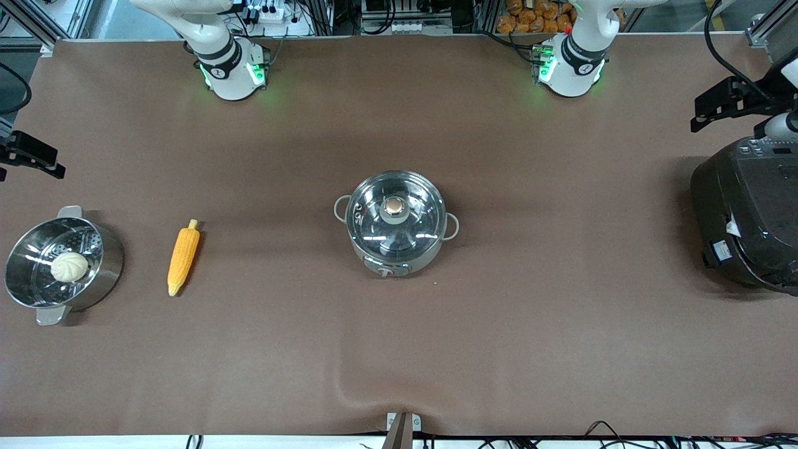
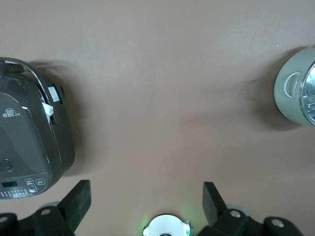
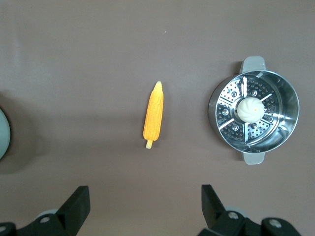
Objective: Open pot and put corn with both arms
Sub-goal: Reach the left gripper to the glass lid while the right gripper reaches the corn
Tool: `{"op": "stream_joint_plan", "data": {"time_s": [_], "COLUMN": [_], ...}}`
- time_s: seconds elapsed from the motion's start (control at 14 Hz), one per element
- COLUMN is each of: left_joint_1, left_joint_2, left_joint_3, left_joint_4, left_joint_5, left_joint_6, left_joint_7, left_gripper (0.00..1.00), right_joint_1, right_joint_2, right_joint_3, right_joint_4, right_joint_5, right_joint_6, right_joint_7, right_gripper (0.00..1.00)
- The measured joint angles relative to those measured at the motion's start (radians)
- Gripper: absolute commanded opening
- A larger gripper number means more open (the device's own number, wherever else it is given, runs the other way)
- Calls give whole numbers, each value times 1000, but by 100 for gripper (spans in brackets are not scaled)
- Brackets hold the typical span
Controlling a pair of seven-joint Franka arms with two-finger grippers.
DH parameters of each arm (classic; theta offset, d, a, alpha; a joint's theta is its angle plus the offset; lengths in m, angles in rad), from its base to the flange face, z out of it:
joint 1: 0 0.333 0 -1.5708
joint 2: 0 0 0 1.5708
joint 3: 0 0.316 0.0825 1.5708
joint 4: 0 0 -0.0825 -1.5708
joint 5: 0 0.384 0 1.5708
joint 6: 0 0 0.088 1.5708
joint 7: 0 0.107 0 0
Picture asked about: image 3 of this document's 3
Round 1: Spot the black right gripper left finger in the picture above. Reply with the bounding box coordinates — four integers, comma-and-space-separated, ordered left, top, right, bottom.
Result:
0, 185, 91, 236

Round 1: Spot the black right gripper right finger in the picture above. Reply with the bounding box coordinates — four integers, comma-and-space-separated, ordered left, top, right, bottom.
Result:
201, 184, 304, 236

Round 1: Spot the stainless steel steamer pot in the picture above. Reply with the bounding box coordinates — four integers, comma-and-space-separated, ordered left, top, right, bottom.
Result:
208, 56, 300, 165

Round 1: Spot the yellow corn cob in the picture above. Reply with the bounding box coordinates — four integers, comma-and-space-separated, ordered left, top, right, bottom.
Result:
143, 81, 165, 149

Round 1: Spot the pale green round object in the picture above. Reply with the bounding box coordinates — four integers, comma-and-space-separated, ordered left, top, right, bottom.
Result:
0, 108, 12, 160

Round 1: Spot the white steamed bun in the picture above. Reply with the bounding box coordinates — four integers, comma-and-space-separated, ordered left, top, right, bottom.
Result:
237, 97, 265, 122

